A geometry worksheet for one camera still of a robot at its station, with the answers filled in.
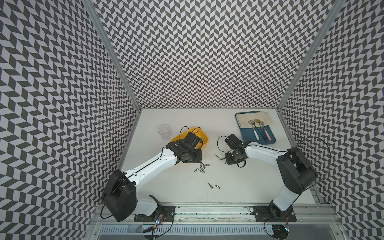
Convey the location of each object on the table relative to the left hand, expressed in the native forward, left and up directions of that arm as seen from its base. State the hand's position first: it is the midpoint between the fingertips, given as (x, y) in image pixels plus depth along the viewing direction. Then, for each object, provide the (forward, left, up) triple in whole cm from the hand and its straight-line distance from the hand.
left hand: (198, 159), depth 81 cm
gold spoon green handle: (+36, -45, -10) cm, 58 cm away
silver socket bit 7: (-11, -11, -12) cm, 20 cm away
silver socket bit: (+8, -11, -11) cm, 17 cm away
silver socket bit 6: (-11, -6, -11) cm, 17 cm away
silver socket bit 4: (-2, +1, -9) cm, 9 cm away
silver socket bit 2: (+1, -5, -10) cm, 11 cm away
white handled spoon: (+33, -39, -9) cm, 52 cm away
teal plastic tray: (+23, -43, -10) cm, 49 cm away
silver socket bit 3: (+2, -1, -10) cm, 10 cm away
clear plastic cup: (+19, +22, -1) cm, 29 cm away
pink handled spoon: (+33, -46, -9) cm, 57 cm away
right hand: (+3, -19, -11) cm, 22 cm away
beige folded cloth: (+37, -34, -9) cm, 51 cm away
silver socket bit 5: (-2, -2, -12) cm, 12 cm away
